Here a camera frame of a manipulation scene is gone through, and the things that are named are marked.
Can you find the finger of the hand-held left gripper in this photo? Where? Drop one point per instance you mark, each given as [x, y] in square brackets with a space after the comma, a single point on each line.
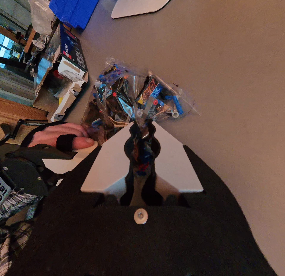
[59, 182]
[71, 163]

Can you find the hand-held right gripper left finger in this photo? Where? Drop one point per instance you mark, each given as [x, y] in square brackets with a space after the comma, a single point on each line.
[106, 167]

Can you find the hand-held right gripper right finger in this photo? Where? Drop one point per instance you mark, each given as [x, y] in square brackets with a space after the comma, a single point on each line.
[178, 169]

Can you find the clear bag of toy bricks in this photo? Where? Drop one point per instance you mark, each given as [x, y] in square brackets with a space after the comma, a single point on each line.
[124, 98]

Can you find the black toy set box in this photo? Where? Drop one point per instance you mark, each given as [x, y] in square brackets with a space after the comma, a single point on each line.
[73, 53]

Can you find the person's left forearm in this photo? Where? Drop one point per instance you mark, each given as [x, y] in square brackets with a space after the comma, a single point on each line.
[22, 200]

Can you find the grey desk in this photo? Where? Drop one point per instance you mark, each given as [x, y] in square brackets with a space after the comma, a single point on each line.
[211, 80]

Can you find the person's left hand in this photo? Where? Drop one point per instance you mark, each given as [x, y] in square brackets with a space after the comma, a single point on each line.
[66, 130]

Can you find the small yellow card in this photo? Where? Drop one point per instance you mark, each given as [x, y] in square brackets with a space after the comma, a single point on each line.
[60, 101]

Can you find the person's plaid shirt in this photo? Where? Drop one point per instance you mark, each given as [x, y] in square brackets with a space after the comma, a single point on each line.
[9, 247]

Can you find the crumpled clear plastic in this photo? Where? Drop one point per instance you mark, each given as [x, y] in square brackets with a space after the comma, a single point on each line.
[41, 13]

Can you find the blue bin with white label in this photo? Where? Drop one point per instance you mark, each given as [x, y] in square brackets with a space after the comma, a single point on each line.
[73, 6]

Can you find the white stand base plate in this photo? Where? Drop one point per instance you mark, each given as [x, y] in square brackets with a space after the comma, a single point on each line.
[142, 6]

